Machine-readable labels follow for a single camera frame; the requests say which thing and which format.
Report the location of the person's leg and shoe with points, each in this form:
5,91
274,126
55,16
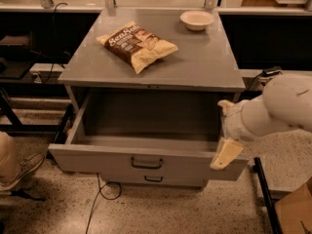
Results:
12,168

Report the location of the white bowl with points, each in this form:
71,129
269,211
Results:
197,20

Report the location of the sea salt chip bag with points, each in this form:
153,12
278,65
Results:
136,46

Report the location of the cardboard box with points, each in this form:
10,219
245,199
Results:
295,210

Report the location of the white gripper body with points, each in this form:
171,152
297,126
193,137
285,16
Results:
233,122

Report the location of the grey drawer cabinet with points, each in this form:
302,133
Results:
203,63

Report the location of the basket of small items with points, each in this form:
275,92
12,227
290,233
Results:
67,129

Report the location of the grey top drawer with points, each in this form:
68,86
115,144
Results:
146,133

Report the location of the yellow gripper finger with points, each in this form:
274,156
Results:
228,149
225,104

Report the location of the black power adapter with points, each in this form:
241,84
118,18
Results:
275,70

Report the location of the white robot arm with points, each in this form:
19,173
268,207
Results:
284,105

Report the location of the grey drawer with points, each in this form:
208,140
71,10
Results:
156,180
146,133

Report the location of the black metal bar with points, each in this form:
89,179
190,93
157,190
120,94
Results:
269,204

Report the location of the grey bottom drawer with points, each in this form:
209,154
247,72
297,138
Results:
156,180

